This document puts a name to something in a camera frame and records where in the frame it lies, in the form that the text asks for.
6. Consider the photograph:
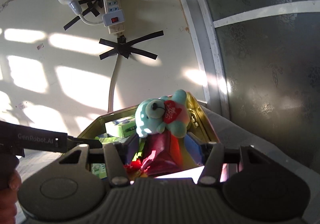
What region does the green toothpaste box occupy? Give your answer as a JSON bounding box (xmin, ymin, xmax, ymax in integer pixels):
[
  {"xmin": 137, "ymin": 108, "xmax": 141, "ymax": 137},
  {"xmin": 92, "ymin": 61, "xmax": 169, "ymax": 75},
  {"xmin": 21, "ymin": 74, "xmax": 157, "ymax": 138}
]
[{"xmin": 91, "ymin": 137, "xmax": 128, "ymax": 180}]

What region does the magenta wallet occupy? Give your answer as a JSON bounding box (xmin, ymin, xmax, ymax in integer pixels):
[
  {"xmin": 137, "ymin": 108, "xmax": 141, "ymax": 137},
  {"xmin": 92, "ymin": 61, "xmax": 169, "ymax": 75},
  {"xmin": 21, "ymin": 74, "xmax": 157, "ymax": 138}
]
[{"xmin": 140, "ymin": 130, "xmax": 182, "ymax": 176}]

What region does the teal plush bear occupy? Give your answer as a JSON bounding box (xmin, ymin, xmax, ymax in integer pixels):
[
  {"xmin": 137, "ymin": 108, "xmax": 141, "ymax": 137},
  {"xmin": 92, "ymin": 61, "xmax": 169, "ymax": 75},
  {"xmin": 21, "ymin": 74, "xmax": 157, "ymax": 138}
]
[{"xmin": 135, "ymin": 89, "xmax": 190, "ymax": 138}]

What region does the green tissue pack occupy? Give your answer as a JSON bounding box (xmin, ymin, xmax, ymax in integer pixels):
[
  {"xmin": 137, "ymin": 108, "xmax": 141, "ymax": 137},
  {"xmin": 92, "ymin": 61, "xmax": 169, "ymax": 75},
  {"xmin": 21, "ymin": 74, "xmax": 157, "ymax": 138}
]
[{"xmin": 105, "ymin": 116, "xmax": 137, "ymax": 138}]

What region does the person left hand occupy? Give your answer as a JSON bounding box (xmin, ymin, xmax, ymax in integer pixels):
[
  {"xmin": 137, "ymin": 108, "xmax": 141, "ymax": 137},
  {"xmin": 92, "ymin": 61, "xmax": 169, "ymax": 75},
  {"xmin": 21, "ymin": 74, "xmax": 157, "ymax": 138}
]
[{"xmin": 1, "ymin": 154, "xmax": 22, "ymax": 223}]

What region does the pink macaron biscuit tin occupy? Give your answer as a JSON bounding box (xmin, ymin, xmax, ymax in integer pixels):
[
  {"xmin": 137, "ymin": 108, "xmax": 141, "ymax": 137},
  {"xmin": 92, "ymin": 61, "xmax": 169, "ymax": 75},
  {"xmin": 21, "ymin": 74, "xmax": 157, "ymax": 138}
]
[{"xmin": 78, "ymin": 89, "xmax": 219, "ymax": 180}]

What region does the patterned glass door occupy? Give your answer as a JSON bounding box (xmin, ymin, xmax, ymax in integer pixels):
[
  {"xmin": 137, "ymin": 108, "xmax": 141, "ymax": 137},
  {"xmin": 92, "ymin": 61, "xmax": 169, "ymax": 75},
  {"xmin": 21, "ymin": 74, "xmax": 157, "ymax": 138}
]
[{"xmin": 182, "ymin": 0, "xmax": 319, "ymax": 171}]

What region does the white power strip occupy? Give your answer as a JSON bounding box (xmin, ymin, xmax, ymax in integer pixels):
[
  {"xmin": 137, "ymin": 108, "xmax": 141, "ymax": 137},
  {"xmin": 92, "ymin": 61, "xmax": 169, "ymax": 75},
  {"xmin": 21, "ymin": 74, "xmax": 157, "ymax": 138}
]
[{"xmin": 102, "ymin": 0, "xmax": 125, "ymax": 37}]

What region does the white power cable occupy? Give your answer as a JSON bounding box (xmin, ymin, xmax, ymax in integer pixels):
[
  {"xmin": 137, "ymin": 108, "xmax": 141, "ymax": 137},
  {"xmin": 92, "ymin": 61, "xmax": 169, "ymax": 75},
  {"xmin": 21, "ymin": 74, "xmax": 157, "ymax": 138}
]
[{"xmin": 107, "ymin": 55, "xmax": 123, "ymax": 113}]

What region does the wall sticker label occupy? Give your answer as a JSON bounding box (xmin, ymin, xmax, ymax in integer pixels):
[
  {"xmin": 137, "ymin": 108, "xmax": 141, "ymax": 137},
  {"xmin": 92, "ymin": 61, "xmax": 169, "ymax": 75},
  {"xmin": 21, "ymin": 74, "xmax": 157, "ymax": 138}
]
[{"xmin": 37, "ymin": 43, "xmax": 44, "ymax": 50}]

